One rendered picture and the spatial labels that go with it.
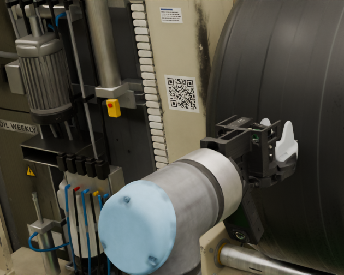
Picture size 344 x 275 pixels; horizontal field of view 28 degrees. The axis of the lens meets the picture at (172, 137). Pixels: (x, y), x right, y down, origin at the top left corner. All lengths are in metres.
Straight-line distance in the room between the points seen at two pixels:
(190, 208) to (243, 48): 0.40
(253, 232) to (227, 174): 0.15
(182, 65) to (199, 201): 0.63
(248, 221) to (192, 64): 0.50
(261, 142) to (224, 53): 0.27
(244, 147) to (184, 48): 0.50
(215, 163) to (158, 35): 0.60
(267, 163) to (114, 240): 0.25
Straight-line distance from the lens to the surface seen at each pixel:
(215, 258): 1.40
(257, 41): 1.06
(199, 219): 0.75
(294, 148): 0.98
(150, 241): 0.70
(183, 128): 1.40
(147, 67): 1.42
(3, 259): 1.51
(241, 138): 0.85
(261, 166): 0.88
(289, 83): 1.02
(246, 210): 0.89
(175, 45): 1.34
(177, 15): 1.32
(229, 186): 0.79
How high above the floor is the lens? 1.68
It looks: 23 degrees down
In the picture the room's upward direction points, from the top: 8 degrees counter-clockwise
